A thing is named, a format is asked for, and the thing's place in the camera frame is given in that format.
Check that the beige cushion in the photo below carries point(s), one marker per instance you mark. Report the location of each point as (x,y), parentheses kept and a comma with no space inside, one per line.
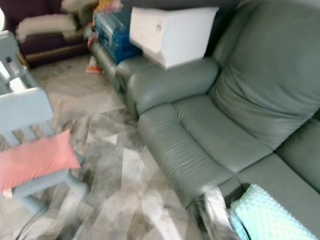
(77,5)

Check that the pink dotted pillow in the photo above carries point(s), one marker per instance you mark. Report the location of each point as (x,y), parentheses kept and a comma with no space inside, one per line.
(35,160)

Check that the mint dotted pillow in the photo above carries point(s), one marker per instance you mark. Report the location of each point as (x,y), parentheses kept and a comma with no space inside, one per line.
(265,215)

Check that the orange white packet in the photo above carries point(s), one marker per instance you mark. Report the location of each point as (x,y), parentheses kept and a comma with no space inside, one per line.
(94,66)

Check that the blue plastic storage box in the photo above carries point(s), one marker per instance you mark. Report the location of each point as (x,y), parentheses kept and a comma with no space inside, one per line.
(112,36)

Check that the dark purple sofa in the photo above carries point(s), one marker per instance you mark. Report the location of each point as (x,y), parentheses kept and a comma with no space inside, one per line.
(50,46)

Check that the green leather armchair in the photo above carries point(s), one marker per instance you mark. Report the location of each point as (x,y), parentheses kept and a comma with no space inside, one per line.
(128,71)

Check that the white printer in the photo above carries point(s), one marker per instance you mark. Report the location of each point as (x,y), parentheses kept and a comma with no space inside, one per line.
(175,35)

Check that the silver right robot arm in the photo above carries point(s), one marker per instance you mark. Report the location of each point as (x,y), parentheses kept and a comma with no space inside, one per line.
(214,210)

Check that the colourful toy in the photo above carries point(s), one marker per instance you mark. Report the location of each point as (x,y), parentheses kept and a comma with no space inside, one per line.
(109,5)

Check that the white fluffy pillow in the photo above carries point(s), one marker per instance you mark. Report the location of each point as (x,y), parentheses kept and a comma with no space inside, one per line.
(45,25)

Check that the green leather sofa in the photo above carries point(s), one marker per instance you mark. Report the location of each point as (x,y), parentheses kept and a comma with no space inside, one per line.
(210,135)

